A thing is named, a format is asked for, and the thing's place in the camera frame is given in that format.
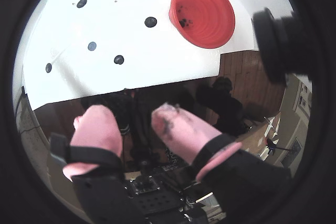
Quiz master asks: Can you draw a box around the black bag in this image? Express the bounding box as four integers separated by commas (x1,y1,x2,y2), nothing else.
196,76,245,135

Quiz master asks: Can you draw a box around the red collapsible cup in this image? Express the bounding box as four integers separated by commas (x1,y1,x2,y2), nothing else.
169,0,236,49

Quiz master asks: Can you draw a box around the black wrist camera lens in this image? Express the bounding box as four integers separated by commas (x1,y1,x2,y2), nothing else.
251,7,316,86

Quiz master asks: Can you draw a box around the white foam board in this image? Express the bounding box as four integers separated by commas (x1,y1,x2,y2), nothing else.
22,0,259,111

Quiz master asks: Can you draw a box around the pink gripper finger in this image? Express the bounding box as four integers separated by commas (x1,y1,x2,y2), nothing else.
151,104,292,224
49,104,148,224

